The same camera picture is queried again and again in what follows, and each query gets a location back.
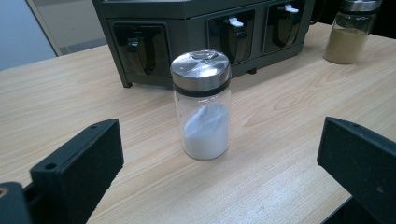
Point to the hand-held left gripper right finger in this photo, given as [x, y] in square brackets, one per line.
[361, 161]

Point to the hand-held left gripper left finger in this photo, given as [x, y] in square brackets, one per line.
[77, 168]

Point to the glass jar with brown powder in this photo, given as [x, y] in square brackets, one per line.
[344, 46]

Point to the glass jar with white powder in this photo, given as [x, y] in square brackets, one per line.
[204, 137]

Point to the dark grey spice rack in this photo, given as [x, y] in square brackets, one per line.
[186, 34]

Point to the black spice drawer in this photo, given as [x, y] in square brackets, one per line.
[140, 49]
[232, 40]
[283, 28]

